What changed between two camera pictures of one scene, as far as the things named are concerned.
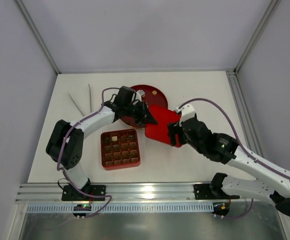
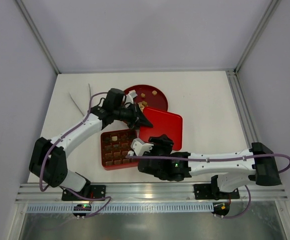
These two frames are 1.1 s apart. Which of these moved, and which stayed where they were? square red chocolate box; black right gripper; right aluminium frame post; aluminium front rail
Moved: black right gripper
Stayed: aluminium front rail; square red chocolate box; right aluminium frame post
